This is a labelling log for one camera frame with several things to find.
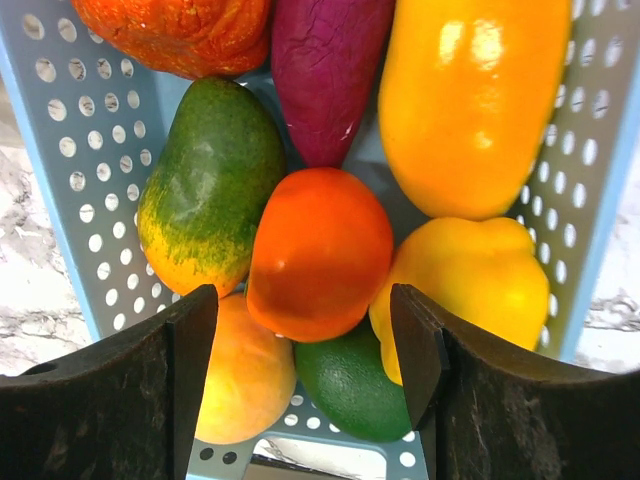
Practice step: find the orange tomato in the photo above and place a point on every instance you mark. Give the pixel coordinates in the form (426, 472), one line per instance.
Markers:
(322, 251)

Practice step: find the orange bell pepper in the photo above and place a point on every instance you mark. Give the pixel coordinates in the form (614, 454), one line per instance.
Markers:
(467, 90)

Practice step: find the green avocado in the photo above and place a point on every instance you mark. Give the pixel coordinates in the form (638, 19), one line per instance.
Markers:
(345, 379)

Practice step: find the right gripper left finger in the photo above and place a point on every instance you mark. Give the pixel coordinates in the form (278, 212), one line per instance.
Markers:
(125, 407)

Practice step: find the bumpy red orange tangerine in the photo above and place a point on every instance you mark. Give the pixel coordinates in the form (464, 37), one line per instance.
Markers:
(188, 38)

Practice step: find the purple sweet potato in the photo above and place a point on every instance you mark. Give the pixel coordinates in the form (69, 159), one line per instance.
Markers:
(324, 59)

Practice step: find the yellow orange peach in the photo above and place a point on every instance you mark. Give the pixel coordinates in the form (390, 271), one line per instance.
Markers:
(250, 379)

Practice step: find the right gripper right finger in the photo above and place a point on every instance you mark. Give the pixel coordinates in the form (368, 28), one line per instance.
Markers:
(488, 409)

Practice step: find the yellow bell pepper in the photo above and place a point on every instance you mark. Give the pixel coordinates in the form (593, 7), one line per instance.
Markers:
(484, 272)

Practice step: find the green yellow mango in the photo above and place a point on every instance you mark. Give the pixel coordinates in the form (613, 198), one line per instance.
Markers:
(199, 211)

